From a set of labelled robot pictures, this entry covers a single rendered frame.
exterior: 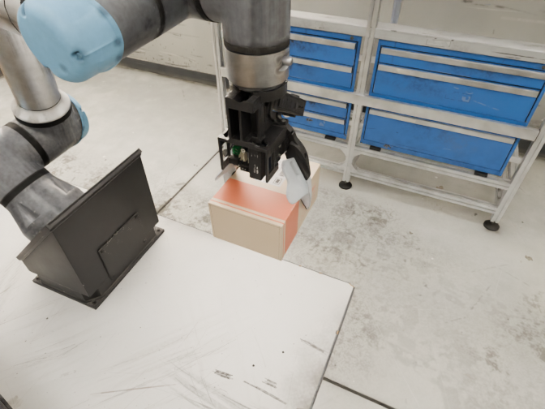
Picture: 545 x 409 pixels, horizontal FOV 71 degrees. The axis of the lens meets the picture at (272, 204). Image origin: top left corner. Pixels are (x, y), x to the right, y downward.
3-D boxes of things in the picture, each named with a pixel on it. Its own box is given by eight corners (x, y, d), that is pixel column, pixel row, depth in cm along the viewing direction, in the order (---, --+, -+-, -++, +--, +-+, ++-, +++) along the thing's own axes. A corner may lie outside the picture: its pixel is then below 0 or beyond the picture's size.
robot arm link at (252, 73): (242, 27, 47) (305, 37, 44) (245, 64, 50) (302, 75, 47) (211, 49, 42) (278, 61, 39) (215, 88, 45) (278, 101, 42)
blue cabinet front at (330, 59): (234, 112, 237) (227, 15, 199) (346, 138, 215) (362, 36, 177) (233, 114, 235) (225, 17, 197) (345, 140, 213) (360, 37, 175)
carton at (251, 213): (257, 179, 72) (256, 146, 67) (317, 197, 68) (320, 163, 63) (212, 236, 61) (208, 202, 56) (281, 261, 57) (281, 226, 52)
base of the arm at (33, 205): (79, 201, 96) (48, 173, 93) (91, 188, 84) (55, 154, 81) (28, 245, 88) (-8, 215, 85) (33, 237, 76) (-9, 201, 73)
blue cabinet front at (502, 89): (360, 141, 212) (379, 38, 174) (500, 174, 190) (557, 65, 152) (358, 144, 210) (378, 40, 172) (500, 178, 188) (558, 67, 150)
